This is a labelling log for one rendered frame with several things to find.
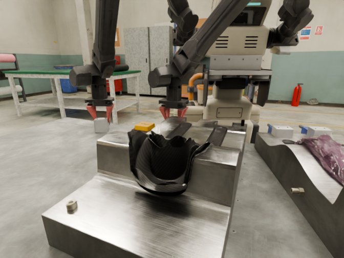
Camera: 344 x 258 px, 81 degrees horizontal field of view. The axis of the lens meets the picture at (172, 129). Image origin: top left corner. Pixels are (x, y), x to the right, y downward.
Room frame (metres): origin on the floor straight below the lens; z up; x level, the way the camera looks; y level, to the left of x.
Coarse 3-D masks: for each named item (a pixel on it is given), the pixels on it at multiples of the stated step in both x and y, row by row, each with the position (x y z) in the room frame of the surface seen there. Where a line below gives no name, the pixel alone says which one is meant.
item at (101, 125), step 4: (96, 120) 0.76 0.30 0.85; (100, 120) 0.77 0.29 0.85; (104, 120) 0.77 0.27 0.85; (96, 124) 0.76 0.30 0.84; (100, 124) 0.77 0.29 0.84; (104, 124) 0.77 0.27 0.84; (108, 124) 0.79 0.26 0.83; (96, 128) 0.76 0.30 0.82; (100, 128) 0.77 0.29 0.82; (104, 128) 0.77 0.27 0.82; (108, 128) 0.79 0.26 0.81; (96, 132) 0.76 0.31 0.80; (100, 132) 0.77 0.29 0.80; (104, 132) 0.77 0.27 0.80
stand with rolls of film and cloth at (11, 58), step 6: (0, 54) 4.97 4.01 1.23; (6, 54) 5.14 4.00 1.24; (0, 60) 4.91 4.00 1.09; (6, 60) 5.06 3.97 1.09; (12, 60) 5.23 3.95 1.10; (18, 66) 5.43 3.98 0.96; (0, 72) 4.80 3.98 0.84; (0, 78) 4.78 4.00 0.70; (6, 78) 4.94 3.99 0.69; (18, 78) 5.39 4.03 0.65; (0, 90) 4.72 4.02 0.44; (6, 90) 4.86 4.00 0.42; (18, 90) 5.20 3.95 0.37; (24, 90) 5.43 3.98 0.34; (24, 96) 5.39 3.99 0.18
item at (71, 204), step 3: (69, 201) 0.26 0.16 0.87; (72, 201) 0.26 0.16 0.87; (75, 201) 0.26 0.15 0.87; (66, 204) 0.25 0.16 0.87; (69, 204) 0.25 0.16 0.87; (72, 204) 0.25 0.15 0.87; (75, 204) 0.25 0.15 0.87; (66, 207) 0.25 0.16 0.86; (69, 207) 0.25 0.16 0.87; (72, 207) 0.25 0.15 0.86; (75, 207) 0.25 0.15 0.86
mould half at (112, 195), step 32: (160, 128) 0.57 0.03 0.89; (192, 128) 0.56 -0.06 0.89; (128, 160) 0.33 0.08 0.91; (224, 160) 0.27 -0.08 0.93; (96, 192) 0.29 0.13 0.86; (128, 192) 0.29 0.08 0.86; (160, 192) 0.30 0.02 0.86; (192, 192) 0.27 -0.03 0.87; (224, 192) 0.26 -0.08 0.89; (64, 224) 0.22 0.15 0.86; (96, 224) 0.22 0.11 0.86; (128, 224) 0.22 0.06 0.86; (160, 224) 0.22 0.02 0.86; (192, 224) 0.22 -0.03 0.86; (224, 224) 0.22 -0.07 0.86; (96, 256) 0.20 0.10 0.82; (128, 256) 0.18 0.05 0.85; (160, 256) 0.17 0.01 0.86; (192, 256) 0.17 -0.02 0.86
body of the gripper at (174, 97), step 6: (168, 90) 0.73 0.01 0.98; (174, 90) 0.72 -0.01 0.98; (180, 90) 0.74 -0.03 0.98; (168, 96) 0.73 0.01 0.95; (174, 96) 0.73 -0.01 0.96; (180, 96) 0.74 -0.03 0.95; (162, 102) 0.74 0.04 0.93; (168, 102) 0.73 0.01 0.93; (174, 102) 0.72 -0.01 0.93; (180, 102) 0.71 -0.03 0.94; (186, 102) 0.73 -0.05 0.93
